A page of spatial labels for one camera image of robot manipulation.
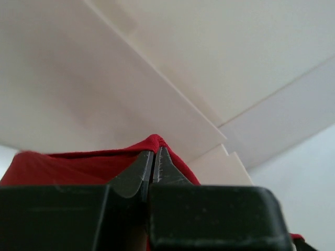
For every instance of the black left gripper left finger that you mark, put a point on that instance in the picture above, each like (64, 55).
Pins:
(79, 217)

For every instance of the red t-shirt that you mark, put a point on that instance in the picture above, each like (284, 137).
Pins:
(89, 168)

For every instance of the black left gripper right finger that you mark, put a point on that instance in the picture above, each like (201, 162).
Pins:
(183, 216)

